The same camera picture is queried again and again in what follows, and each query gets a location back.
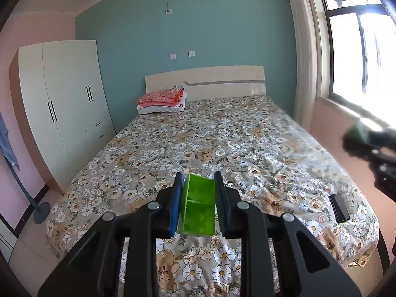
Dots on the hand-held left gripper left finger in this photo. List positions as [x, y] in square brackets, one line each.
[174, 204]

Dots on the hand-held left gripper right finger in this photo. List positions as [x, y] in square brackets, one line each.
[220, 204]

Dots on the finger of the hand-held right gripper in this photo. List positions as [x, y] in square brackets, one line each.
[359, 147]

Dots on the green plastic block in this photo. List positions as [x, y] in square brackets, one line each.
[198, 213]

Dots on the black smartphone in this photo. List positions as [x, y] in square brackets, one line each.
[339, 208]

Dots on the bed with floral sheet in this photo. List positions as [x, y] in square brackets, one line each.
[232, 142]

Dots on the folded pink blanket on pillow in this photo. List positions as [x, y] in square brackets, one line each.
[161, 109]

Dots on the window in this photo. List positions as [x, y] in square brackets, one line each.
[352, 46]

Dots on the beige curtain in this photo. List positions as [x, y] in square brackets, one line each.
[304, 52]

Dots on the cream bed headboard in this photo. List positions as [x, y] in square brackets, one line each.
[216, 80]

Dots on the grey floor fan stand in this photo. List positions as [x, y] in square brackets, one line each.
[40, 212]

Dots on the white wardrobe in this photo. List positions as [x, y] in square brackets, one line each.
[62, 105]

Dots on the hanging blue cloth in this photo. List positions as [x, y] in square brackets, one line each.
[7, 142]

